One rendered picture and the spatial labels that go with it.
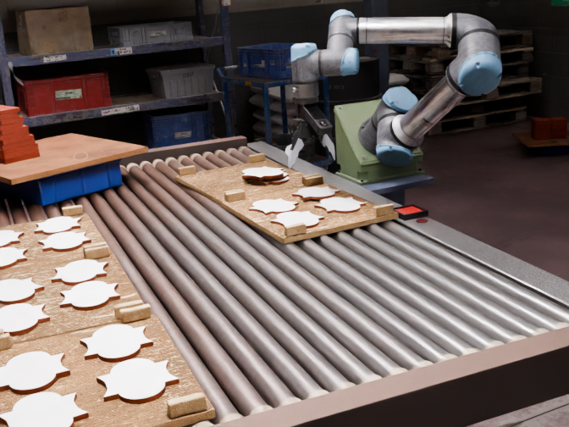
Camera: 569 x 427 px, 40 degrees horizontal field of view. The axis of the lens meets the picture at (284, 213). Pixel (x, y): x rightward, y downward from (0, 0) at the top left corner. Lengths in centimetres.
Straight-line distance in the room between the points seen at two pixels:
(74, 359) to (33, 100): 494
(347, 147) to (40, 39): 398
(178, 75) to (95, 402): 540
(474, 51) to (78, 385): 139
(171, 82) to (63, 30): 92
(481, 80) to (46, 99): 456
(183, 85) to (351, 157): 404
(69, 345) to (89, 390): 19
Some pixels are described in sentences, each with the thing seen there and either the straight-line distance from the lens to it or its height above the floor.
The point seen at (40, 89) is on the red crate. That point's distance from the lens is 634.
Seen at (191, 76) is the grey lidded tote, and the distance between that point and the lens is 666.
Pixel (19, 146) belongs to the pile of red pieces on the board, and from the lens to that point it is 274.
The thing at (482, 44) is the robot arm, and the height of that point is 135.
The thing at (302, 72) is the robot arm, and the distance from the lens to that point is 227.
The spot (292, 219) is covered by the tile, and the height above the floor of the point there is 94.
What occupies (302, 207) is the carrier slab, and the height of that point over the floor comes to 94.
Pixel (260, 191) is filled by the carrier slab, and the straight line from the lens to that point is 244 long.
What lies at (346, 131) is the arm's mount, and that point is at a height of 104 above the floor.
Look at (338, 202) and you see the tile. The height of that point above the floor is 94.
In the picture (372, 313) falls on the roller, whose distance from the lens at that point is 161.
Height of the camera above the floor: 158
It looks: 17 degrees down
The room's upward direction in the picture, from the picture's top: 4 degrees counter-clockwise
